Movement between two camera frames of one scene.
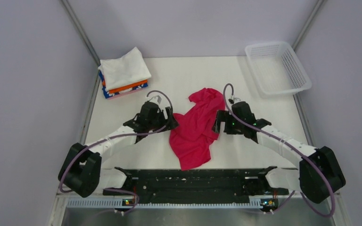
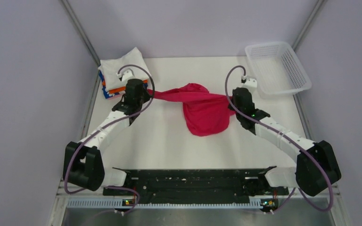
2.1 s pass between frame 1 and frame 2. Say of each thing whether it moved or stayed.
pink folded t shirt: stayed
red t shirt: moved
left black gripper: moved
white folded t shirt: stayed
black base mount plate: stayed
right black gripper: moved
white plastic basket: stayed
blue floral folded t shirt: stayed
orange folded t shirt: stayed
